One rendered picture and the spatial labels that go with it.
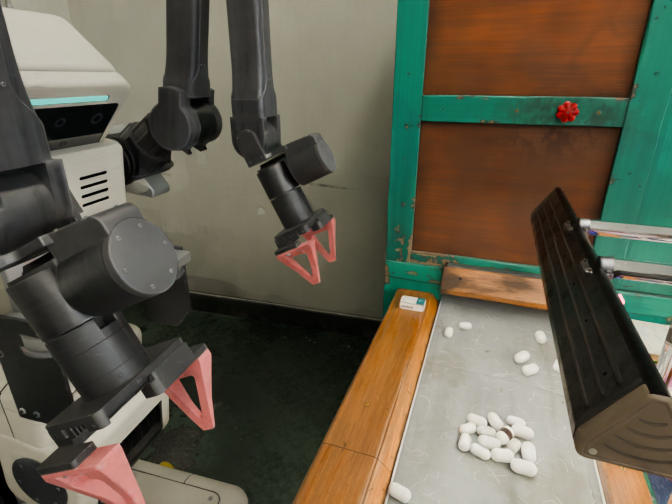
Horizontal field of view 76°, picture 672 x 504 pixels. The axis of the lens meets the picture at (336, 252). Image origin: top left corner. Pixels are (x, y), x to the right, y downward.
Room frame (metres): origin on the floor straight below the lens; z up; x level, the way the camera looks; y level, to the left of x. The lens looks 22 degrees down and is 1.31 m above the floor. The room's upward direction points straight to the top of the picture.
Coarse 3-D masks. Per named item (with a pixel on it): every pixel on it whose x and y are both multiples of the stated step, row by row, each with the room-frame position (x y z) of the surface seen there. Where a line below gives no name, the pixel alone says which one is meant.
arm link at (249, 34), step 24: (240, 0) 0.70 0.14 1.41; (264, 0) 0.71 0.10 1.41; (240, 24) 0.70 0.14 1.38; (264, 24) 0.71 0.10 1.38; (240, 48) 0.70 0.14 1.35; (264, 48) 0.71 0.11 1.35; (240, 72) 0.70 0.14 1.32; (264, 72) 0.70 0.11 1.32; (240, 96) 0.70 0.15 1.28; (264, 96) 0.69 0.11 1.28; (240, 120) 0.70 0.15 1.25; (264, 120) 0.69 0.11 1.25; (264, 144) 0.68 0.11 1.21
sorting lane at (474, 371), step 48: (432, 336) 0.86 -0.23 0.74; (480, 336) 0.86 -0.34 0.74; (528, 336) 0.86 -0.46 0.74; (432, 384) 0.69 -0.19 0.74; (480, 384) 0.69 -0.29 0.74; (528, 384) 0.69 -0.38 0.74; (432, 432) 0.57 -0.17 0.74; (432, 480) 0.47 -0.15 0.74; (480, 480) 0.47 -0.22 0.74; (528, 480) 0.47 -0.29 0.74; (576, 480) 0.47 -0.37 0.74
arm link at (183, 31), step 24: (168, 0) 0.73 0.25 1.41; (192, 0) 0.72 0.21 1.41; (168, 24) 0.73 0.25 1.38; (192, 24) 0.72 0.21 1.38; (168, 48) 0.73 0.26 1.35; (192, 48) 0.73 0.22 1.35; (168, 72) 0.73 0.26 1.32; (192, 72) 0.72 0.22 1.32; (168, 96) 0.71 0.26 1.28; (192, 96) 0.72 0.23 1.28; (168, 120) 0.71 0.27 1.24; (192, 120) 0.71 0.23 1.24; (168, 144) 0.71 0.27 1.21; (192, 144) 0.72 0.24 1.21
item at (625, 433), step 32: (544, 224) 0.70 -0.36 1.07; (576, 224) 0.59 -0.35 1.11; (544, 256) 0.59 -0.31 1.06; (576, 256) 0.50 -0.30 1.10; (544, 288) 0.51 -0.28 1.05; (576, 288) 0.43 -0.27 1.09; (608, 288) 0.39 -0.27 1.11; (576, 320) 0.38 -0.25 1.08; (608, 320) 0.34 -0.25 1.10; (576, 352) 0.34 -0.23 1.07; (608, 352) 0.30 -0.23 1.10; (640, 352) 0.28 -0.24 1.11; (576, 384) 0.30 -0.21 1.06; (608, 384) 0.27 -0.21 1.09; (640, 384) 0.25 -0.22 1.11; (576, 416) 0.27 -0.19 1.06; (608, 416) 0.24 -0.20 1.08; (640, 416) 0.23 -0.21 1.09; (576, 448) 0.25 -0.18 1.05; (608, 448) 0.24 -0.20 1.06; (640, 448) 0.23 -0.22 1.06
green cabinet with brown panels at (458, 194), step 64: (448, 0) 1.07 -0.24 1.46; (512, 0) 1.02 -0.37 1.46; (576, 0) 0.98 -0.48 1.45; (640, 0) 0.94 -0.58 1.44; (448, 64) 1.06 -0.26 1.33; (512, 64) 1.02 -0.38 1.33; (576, 64) 0.97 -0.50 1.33; (640, 64) 0.92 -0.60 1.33; (448, 128) 1.06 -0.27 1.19; (512, 128) 1.01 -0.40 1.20; (576, 128) 0.97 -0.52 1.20; (640, 128) 0.91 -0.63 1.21; (448, 192) 1.05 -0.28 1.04; (512, 192) 1.00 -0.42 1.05; (576, 192) 0.96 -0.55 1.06; (640, 192) 0.90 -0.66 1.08; (448, 256) 1.03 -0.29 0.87; (512, 256) 0.99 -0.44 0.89; (640, 256) 0.90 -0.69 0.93
